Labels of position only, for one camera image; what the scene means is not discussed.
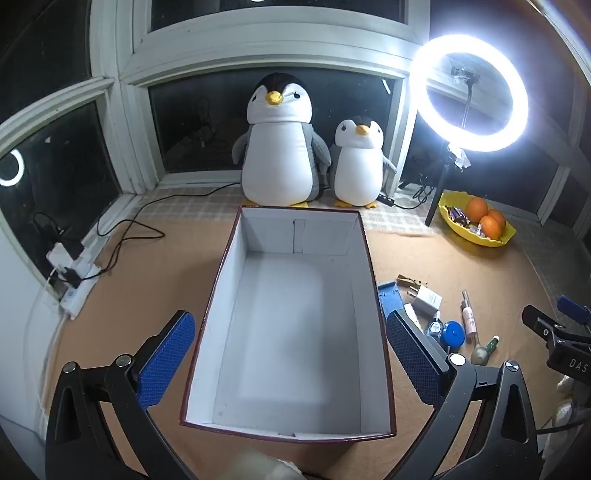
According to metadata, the black cable bundle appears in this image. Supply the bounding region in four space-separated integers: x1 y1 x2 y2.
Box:
410 182 437 205

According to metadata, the looped black cable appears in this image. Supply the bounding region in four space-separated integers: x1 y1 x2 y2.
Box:
32 211 87 256

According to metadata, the white power strip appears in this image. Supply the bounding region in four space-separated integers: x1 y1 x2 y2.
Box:
59 259 101 320

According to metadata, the long black cable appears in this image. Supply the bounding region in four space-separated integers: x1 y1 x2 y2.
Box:
76 182 243 282

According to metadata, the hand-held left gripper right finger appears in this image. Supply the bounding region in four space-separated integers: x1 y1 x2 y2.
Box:
385 309 543 480

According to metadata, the blue round lid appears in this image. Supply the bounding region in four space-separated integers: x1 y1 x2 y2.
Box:
438 322 466 350

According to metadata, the yellow leaf-shaped tray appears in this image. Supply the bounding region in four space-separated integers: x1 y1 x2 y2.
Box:
438 190 517 249

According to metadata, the black stand leg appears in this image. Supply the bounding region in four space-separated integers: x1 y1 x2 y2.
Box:
398 143 462 228

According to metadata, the brown thin cable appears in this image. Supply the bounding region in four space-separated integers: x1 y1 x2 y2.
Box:
534 415 575 437

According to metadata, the pile of wrapped candies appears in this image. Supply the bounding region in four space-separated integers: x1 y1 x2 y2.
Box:
447 206 485 238

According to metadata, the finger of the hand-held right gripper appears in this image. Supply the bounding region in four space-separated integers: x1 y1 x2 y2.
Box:
522 305 566 352
557 295 591 340

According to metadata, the small penguin plush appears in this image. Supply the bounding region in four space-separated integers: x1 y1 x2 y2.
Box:
329 119 398 209

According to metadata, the white charger block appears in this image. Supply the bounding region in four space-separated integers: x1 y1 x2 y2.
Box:
46 243 75 271

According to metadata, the cream cloth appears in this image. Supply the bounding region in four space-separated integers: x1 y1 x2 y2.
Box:
225 449 306 480

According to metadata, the large penguin plush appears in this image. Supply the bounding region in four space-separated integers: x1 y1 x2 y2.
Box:
232 72 334 208

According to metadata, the white charger adapter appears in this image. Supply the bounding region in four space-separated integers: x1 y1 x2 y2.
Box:
405 286 443 320

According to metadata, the white ring light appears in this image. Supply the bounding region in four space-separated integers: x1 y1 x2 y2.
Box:
409 33 529 154

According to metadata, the blue phone stand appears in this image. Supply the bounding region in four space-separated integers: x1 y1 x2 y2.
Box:
378 282 415 325

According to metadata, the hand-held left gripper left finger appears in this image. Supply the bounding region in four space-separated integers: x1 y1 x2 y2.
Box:
44 310 197 480

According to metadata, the beige felt mat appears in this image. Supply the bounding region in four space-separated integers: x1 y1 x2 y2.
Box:
41 215 571 480

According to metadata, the pink cosmetic tube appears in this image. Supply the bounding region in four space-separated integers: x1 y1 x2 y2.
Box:
459 291 479 345

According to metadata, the white window frame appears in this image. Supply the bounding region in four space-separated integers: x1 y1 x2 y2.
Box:
0 0 591 232

